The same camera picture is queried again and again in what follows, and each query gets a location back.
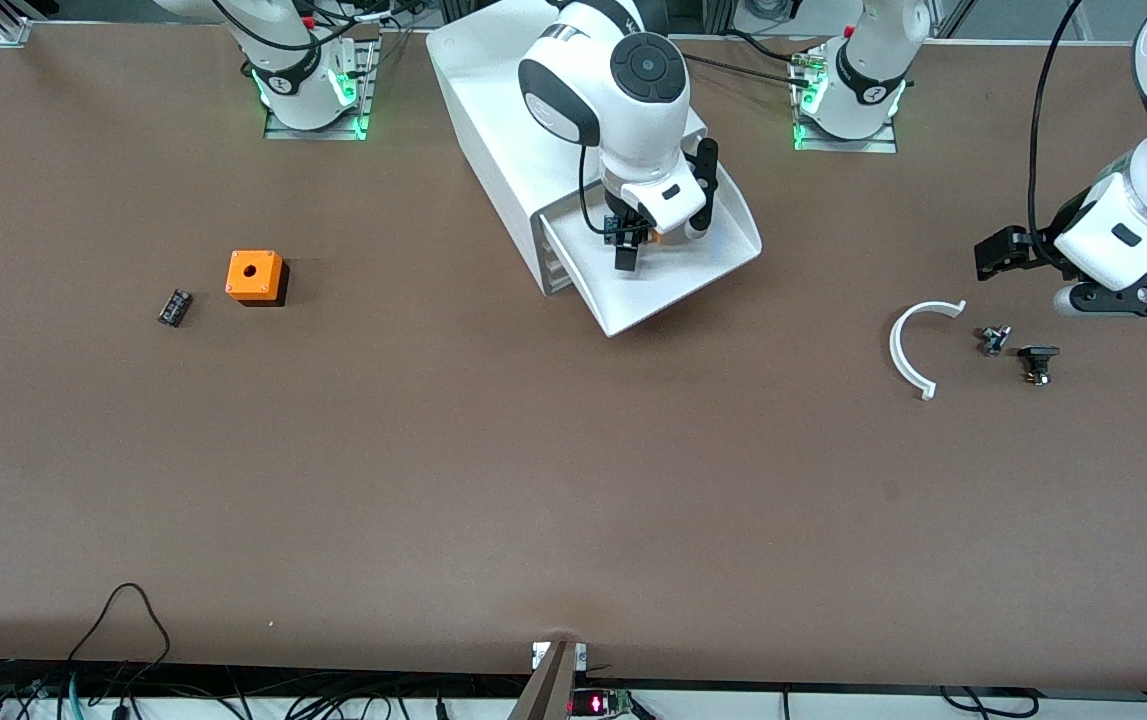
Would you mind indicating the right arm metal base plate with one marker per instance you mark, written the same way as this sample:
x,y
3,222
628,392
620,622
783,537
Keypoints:
x,y
365,90

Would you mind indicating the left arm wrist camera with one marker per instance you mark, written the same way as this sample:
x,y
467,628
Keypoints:
x,y
1133,298

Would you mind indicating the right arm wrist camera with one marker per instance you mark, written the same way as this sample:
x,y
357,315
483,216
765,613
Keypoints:
x,y
706,180

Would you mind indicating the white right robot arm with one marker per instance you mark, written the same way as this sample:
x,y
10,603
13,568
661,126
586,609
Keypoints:
x,y
633,110

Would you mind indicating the white curved plastic arc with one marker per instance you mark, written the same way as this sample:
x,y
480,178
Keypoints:
x,y
895,350

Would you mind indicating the small black electrical component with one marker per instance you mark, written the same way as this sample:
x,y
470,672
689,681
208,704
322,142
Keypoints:
x,y
174,307

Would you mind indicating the small grey metal component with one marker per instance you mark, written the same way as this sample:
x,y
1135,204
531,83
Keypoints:
x,y
994,340

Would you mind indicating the black switch component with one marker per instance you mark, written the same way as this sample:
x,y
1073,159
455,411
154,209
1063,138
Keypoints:
x,y
1038,358

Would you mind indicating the aluminium beam bracket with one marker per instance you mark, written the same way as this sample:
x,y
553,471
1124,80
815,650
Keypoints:
x,y
548,685

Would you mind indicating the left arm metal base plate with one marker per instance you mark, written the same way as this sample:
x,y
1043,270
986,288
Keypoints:
x,y
838,145

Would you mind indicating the red LED display module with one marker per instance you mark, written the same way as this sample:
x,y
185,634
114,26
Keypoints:
x,y
598,703

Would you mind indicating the orange push button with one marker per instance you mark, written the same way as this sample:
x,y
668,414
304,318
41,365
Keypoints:
x,y
613,230

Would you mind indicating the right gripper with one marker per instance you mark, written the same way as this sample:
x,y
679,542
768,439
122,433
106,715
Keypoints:
x,y
630,238

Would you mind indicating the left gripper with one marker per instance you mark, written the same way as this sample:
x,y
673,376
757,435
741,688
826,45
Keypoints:
x,y
1036,250

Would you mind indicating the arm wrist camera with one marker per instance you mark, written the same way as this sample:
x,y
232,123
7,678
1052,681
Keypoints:
x,y
1133,298
706,180

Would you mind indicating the orange box with hole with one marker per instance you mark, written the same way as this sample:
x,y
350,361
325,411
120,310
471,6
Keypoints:
x,y
253,275

